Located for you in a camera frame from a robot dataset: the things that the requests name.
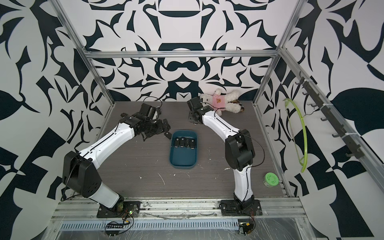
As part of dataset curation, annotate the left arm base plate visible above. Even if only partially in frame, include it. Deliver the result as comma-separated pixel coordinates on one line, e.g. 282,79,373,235
97,201,142,219

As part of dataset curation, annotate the dark teal storage box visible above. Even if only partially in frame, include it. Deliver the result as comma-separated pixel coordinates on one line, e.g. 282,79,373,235
169,130,198,169

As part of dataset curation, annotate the black hook rail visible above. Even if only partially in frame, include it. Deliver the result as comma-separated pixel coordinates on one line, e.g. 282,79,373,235
297,72,365,159

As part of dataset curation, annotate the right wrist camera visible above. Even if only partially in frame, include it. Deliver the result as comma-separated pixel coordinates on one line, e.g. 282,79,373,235
187,97,203,112

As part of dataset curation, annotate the green tape roll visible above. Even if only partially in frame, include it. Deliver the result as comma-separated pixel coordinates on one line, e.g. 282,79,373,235
263,172,280,188

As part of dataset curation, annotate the black connector box left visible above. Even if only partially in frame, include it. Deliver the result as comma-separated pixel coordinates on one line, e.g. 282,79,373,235
104,222,125,237

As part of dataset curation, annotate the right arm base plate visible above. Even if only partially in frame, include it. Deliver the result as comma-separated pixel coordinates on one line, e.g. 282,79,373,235
219,199,263,217

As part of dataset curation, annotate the black connector box right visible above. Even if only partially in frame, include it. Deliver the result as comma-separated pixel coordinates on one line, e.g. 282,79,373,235
238,222,255,236

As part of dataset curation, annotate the white teddy bear pink shirt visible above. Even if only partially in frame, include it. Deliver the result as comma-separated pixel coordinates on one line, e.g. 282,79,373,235
199,89,244,116

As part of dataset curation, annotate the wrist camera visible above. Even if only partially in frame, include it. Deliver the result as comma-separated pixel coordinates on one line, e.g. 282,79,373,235
139,103,158,120
187,97,203,112

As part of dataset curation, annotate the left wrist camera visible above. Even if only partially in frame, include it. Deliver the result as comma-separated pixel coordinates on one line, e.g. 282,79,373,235
139,103,158,120

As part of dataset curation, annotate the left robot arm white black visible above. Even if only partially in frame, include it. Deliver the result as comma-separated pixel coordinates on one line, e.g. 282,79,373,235
62,113,171,213

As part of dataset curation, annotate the green hoop on wall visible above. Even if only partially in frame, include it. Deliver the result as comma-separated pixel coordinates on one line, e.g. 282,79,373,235
283,98,309,173

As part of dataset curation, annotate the black connector box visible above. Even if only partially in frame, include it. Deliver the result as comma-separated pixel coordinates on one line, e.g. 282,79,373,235
238,222,255,236
104,222,125,237

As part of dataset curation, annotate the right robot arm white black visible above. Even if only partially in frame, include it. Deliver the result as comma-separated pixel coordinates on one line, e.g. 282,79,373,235
187,101,255,210

